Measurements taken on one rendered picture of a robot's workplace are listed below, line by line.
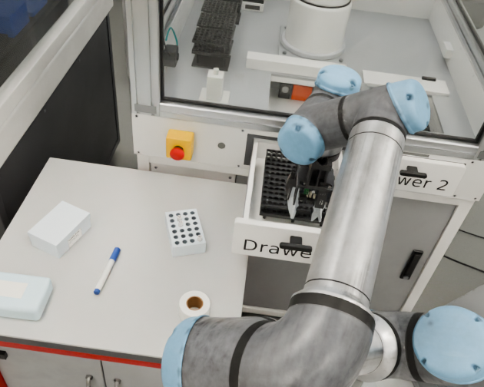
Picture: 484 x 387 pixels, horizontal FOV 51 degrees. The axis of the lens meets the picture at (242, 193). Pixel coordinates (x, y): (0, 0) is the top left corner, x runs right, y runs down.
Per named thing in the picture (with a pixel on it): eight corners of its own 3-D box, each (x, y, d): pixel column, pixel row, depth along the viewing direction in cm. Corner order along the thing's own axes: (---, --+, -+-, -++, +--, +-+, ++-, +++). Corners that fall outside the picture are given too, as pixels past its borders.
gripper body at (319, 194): (290, 207, 99) (301, 160, 90) (291, 178, 105) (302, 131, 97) (329, 213, 99) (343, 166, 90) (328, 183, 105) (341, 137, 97)
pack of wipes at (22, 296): (54, 287, 118) (51, 276, 115) (39, 322, 111) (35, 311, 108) (-10, 279, 118) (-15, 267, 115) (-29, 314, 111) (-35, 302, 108)
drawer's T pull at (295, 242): (311, 253, 115) (313, 249, 114) (278, 249, 115) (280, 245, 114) (311, 241, 117) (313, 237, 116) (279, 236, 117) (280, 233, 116)
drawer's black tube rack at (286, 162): (326, 231, 128) (332, 213, 124) (257, 222, 129) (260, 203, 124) (324, 174, 145) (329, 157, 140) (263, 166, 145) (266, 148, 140)
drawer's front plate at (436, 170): (452, 196, 146) (467, 167, 138) (352, 183, 146) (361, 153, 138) (450, 193, 147) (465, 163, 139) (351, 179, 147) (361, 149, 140)
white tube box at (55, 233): (59, 259, 124) (55, 246, 120) (31, 246, 126) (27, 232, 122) (92, 226, 132) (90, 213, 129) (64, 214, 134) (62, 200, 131)
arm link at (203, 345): (442, 379, 90) (236, 444, 50) (366, 370, 100) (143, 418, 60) (439, 310, 92) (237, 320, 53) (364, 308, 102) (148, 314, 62)
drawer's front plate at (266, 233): (349, 269, 123) (361, 239, 115) (230, 253, 123) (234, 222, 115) (349, 263, 124) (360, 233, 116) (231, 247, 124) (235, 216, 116)
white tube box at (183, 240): (205, 253, 130) (206, 243, 127) (172, 257, 127) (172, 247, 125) (195, 217, 138) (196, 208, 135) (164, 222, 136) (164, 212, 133)
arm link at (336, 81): (308, 76, 82) (328, 55, 87) (296, 130, 89) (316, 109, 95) (353, 93, 79) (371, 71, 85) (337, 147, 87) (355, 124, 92)
